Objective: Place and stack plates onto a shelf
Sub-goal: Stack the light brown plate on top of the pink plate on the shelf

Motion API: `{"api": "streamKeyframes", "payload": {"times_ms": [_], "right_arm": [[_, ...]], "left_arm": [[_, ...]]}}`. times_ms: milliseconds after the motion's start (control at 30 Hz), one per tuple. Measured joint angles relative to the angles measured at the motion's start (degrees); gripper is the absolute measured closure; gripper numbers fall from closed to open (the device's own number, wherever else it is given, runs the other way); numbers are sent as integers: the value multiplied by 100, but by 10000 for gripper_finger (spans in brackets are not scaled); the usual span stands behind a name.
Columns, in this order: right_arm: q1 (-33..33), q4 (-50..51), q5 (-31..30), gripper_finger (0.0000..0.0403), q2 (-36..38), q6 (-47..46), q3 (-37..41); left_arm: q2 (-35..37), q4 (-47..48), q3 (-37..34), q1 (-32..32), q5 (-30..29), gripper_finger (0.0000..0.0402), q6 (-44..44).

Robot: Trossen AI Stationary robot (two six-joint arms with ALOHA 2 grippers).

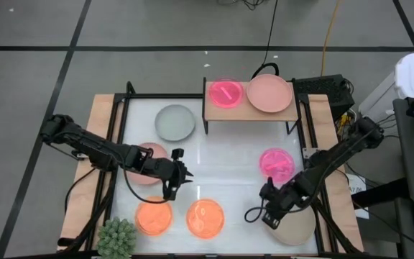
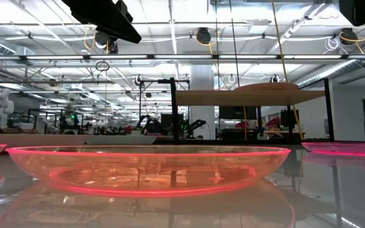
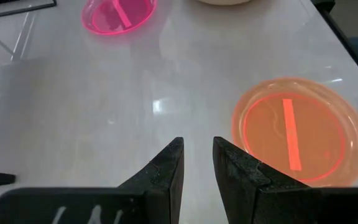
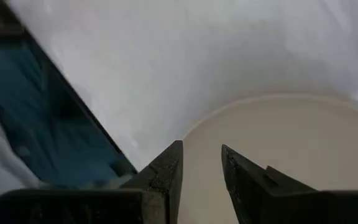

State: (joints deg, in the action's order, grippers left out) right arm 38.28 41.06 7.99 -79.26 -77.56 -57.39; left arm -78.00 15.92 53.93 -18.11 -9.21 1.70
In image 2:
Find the grey-green matte plate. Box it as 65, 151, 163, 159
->
84, 135, 158, 146

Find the pink translucent plastic plate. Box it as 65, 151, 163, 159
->
301, 141, 365, 158

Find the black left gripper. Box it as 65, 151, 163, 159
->
61, 0, 143, 44

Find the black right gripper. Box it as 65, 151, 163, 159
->
339, 0, 365, 27

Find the white pillar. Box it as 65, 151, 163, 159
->
190, 65, 215, 140

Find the yellow cable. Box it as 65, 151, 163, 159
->
271, 0, 305, 140

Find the black ceiling cable reel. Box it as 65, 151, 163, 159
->
196, 27, 212, 45
94, 31, 119, 54
340, 27, 357, 45

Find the white humanoid robot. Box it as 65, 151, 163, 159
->
0, 87, 15, 129

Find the black power cable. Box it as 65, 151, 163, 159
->
229, 0, 241, 88

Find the long ceiling light strip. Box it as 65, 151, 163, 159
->
0, 54, 365, 61

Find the black monitor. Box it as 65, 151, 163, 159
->
219, 106, 258, 120

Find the wooden shelf with black legs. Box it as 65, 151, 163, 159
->
158, 77, 335, 145

